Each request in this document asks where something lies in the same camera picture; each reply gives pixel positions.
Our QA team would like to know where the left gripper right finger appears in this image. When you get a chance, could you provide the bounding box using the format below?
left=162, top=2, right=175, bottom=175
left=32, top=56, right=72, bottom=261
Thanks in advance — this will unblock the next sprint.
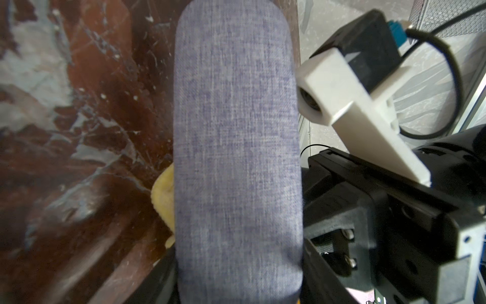
left=301, top=239, right=357, bottom=304

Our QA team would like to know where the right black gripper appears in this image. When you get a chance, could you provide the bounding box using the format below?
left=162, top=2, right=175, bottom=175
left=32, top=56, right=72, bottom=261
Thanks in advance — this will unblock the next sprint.
left=302, top=125, right=485, bottom=303

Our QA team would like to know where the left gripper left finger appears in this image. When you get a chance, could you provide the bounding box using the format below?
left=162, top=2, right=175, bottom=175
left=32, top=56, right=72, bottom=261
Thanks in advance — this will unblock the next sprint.
left=125, top=254, right=178, bottom=304

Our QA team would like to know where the yellow microfiber cloth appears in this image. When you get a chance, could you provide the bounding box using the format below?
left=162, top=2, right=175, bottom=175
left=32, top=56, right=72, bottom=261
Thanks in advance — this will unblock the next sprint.
left=151, top=164, right=175, bottom=249

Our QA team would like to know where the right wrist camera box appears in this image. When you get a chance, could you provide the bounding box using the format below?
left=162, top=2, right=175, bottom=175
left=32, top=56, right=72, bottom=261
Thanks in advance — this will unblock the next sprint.
left=296, top=10, right=432, bottom=186

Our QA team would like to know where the white wire mesh basket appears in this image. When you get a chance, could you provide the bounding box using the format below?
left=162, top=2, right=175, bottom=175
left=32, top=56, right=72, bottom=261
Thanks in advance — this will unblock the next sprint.
left=409, top=0, right=485, bottom=37

